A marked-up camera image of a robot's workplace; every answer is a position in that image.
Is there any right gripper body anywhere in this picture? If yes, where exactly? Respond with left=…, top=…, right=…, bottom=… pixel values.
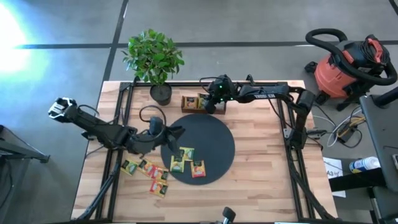
left=203, top=74, right=240, bottom=106

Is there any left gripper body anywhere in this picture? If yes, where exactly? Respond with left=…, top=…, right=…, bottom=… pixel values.
left=133, top=132, right=171, bottom=155

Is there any lemon lime green tea bag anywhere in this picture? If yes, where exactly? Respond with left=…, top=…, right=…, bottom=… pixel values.
left=180, top=146, right=195, bottom=162
left=198, top=93, right=210, bottom=110
left=170, top=154, right=186, bottom=174
left=120, top=159, right=139, bottom=176

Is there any brown wooden tea organizer box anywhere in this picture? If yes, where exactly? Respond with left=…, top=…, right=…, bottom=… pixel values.
left=181, top=95, right=227, bottom=115

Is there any mango orange tea bag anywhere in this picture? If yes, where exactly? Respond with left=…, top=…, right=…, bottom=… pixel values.
left=149, top=179, right=169, bottom=198
left=137, top=159, right=155, bottom=177
left=183, top=96, right=199, bottom=110
left=151, top=167, right=170, bottom=182
left=190, top=160, right=206, bottom=179

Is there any round dark woven placemat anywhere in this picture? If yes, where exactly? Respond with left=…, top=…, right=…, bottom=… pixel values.
left=160, top=113, right=236, bottom=186

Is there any green plant in black pot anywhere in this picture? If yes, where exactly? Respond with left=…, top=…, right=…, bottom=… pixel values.
left=122, top=29, right=185, bottom=106

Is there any red and black shop vacuum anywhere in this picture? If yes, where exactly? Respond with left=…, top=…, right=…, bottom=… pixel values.
left=304, top=34, right=391, bottom=112

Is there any black power strip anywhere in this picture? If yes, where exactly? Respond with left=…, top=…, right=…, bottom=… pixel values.
left=336, top=125, right=358, bottom=144

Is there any black metal cart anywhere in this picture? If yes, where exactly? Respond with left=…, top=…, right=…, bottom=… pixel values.
left=0, top=124, right=50, bottom=224

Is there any white paper sheet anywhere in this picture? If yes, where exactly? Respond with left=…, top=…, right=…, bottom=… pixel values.
left=322, top=157, right=346, bottom=198

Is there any white and blue spray can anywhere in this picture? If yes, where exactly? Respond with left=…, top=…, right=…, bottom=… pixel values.
left=349, top=156, right=381, bottom=174

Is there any black desk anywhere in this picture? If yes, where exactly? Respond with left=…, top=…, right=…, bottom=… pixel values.
left=328, top=95, right=398, bottom=224

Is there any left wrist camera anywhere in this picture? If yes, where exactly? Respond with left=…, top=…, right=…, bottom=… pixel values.
left=148, top=116, right=165, bottom=135

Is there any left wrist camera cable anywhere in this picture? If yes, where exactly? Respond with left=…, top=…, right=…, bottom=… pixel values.
left=139, top=105, right=168, bottom=125

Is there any black aluminium table frame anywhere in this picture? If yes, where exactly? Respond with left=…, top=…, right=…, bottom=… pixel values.
left=76, top=74, right=338, bottom=224

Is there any white floor cable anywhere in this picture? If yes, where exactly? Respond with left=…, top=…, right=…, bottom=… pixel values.
left=326, top=115, right=354, bottom=148

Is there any yellow floor cable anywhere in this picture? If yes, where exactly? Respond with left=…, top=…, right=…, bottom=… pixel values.
left=337, top=115, right=367, bottom=138

